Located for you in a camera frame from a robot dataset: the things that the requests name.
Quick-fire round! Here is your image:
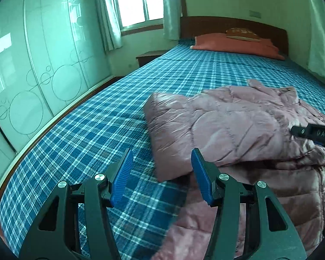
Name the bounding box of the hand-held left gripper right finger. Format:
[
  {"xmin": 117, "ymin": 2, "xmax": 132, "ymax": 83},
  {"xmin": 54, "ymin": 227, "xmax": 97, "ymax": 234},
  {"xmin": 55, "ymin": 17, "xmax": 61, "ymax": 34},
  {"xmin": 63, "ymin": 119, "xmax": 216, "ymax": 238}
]
[{"xmin": 191, "ymin": 148, "xmax": 307, "ymax": 260}]

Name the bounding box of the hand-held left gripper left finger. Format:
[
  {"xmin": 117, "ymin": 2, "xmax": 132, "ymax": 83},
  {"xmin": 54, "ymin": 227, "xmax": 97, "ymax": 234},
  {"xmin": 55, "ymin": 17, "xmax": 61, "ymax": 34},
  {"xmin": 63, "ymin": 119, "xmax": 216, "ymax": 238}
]
[{"xmin": 18, "ymin": 148, "xmax": 134, "ymax": 260}]

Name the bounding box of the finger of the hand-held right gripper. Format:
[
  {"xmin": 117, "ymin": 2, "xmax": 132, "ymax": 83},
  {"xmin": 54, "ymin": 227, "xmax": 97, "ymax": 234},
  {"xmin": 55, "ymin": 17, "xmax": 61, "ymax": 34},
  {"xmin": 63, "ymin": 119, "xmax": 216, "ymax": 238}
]
[{"xmin": 291, "ymin": 126, "xmax": 309, "ymax": 139}]

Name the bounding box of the pink puffer jacket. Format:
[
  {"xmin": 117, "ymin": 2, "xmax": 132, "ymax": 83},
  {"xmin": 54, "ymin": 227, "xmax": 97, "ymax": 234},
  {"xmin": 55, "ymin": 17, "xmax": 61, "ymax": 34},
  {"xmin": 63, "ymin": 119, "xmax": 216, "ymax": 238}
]
[{"xmin": 143, "ymin": 79, "xmax": 325, "ymax": 260}]

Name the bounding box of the bed with blue plaid sheet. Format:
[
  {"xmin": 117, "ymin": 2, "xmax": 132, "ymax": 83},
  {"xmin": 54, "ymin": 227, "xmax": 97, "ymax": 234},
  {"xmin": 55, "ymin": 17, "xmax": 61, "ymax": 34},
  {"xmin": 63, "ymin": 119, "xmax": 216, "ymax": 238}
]
[{"xmin": 0, "ymin": 39, "xmax": 325, "ymax": 260}]

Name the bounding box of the pale curtain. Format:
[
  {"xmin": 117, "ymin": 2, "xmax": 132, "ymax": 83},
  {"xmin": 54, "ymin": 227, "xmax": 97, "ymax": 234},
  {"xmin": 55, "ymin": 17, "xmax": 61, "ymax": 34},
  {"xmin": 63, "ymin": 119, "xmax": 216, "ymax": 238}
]
[
  {"xmin": 93, "ymin": 0, "xmax": 123, "ymax": 52},
  {"xmin": 161, "ymin": 0, "xmax": 182, "ymax": 42},
  {"xmin": 305, "ymin": 0, "xmax": 325, "ymax": 79}
]

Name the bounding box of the brown patterned cushion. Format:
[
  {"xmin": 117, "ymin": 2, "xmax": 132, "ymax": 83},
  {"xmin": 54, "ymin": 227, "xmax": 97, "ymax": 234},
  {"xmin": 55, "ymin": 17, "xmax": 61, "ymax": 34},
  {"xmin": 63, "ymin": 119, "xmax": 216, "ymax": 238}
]
[{"xmin": 226, "ymin": 28, "xmax": 260, "ymax": 42}]

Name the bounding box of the red pillow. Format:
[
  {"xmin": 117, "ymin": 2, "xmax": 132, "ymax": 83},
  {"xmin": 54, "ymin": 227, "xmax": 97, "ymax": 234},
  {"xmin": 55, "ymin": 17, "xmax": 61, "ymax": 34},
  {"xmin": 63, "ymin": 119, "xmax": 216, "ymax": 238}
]
[{"xmin": 190, "ymin": 33, "xmax": 285, "ymax": 60}]

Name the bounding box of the wooden nightstand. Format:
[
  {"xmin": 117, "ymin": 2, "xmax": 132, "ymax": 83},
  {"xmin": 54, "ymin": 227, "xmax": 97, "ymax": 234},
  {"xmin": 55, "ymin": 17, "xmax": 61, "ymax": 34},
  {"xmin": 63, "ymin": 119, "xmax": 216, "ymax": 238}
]
[{"xmin": 136, "ymin": 50, "xmax": 170, "ymax": 68}]

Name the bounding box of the dark wooden headboard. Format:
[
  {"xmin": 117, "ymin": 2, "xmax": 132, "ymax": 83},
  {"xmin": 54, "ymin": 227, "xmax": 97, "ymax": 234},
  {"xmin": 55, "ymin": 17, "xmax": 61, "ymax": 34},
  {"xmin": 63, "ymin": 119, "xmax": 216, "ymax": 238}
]
[{"xmin": 180, "ymin": 16, "xmax": 288, "ymax": 56}]

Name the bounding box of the glass door wardrobe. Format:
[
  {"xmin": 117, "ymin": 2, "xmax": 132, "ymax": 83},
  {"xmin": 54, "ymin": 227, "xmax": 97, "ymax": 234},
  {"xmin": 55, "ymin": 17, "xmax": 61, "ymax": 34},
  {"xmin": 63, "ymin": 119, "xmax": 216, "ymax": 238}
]
[{"xmin": 0, "ymin": 0, "xmax": 117, "ymax": 195}]

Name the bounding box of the window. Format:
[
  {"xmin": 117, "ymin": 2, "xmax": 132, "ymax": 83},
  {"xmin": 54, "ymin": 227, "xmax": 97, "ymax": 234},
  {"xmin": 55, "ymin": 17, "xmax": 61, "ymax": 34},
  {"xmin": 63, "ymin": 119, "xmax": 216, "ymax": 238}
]
[{"xmin": 110, "ymin": 0, "xmax": 166, "ymax": 34}]

